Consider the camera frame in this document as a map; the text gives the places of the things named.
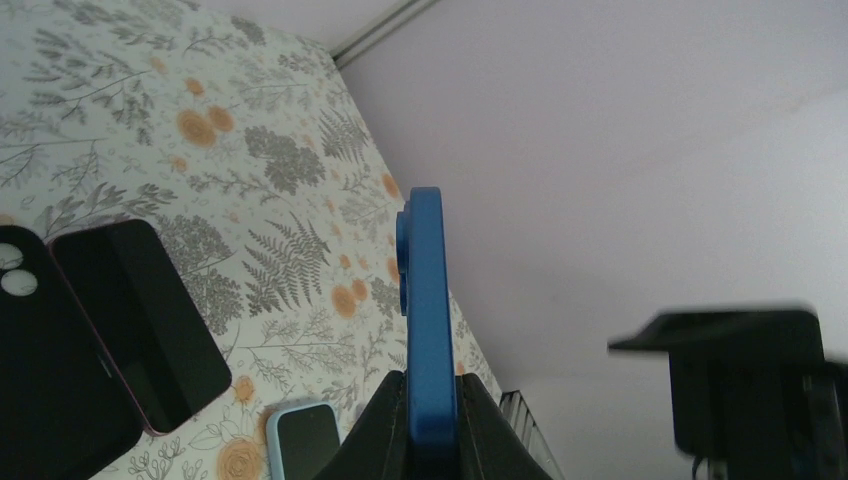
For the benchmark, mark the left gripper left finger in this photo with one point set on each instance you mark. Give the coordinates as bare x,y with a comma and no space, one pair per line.
377,445

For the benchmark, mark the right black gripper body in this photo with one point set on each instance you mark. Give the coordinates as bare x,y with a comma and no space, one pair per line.
753,394

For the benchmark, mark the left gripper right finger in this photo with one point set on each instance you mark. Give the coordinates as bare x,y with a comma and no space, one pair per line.
489,449

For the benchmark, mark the black smartphone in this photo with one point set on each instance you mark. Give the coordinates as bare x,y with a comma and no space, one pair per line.
424,302

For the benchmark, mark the purple smartphone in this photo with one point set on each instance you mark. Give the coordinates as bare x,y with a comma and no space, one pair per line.
145,319

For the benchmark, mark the black phone case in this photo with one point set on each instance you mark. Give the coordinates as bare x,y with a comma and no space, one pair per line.
64,415

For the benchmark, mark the floral patterned table mat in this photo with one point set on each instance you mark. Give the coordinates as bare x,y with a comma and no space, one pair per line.
242,146

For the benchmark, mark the left aluminium frame post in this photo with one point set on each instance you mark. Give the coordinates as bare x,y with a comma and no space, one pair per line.
399,14

